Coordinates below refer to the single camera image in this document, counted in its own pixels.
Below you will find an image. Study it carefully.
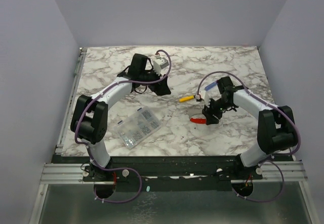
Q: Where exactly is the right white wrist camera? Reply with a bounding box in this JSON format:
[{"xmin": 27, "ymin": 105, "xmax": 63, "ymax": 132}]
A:
[{"xmin": 194, "ymin": 90, "xmax": 210, "ymax": 107}]

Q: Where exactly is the yellow handled screwdriver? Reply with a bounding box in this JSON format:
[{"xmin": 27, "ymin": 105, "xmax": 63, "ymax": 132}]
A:
[{"xmin": 179, "ymin": 95, "xmax": 195, "ymax": 103}]

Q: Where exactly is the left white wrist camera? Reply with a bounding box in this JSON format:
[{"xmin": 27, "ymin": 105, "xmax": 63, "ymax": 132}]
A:
[{"xmin": 153, "ymin": 54, "xmax": 169, "ymax": 76}]

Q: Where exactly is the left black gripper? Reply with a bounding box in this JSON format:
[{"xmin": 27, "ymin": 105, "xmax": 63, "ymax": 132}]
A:
[{"xmin": 139, "ymin": 65, "xmax": 171, "ymax": 96}]

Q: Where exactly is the aluminium rail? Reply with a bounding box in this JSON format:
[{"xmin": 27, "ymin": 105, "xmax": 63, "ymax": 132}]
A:
[
  {"xmin": 54, "ymin": 48, "xmax": 87, "ymax": 155},
  {"xmin": 40, "ymin": 161, "xmax": 308, "ymax": 185}
]

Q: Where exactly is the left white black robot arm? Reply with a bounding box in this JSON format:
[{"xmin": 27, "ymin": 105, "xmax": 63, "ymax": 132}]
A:
[{"xmin": 70, "ymin": 50, "xmax": 172, "ymax": 181}]

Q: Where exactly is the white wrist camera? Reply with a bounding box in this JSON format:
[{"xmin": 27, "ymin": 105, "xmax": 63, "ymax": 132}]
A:
[
  {"xmin": 194, "ymin": 90, "xmax": 210, "ymax": 107},
  {"xmin": 153, "ymin": 54, "xmax": 169, "ymax": 76}
]

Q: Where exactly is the aluminium left side rail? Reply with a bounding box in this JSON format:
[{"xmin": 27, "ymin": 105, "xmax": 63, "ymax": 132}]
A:
[{"xmin": 54, "ymin": 48, "xmax": 87, "ymax": 155}]

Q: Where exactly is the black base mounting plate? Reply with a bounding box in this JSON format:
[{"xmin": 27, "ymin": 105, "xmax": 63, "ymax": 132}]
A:
[{"xmin": 52, "ymin": 155, "xmax": 262, "ymax": 197}]

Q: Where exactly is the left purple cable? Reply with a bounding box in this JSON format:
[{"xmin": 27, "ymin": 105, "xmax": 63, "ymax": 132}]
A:
[{"xmin": 74, "ymin": 49, "xmax": 172, "ymax": 204}]

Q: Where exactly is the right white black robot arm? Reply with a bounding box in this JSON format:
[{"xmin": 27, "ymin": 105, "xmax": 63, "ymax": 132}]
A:
[{"xmin": 195, "ymin": 77, "xmax": 300, "ymax": 179}]

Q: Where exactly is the clear plastic screw box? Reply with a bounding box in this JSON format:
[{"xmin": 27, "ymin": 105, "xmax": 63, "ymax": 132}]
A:
[{"xmin": 114, "ymin": 106, "xmax": 162, "ymax": 149}]

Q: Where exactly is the blue handled screwdriver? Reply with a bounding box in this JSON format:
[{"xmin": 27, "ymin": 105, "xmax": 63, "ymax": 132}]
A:
[{"xmin": 204, "ymin": 81, "xmax": 217, "ymax": 91}]

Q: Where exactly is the aluminium front rail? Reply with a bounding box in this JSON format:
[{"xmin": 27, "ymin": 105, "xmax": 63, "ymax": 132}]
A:
[{"xmin": 40, "ymin": 161, "xmax": 308, "ymax": 185}]

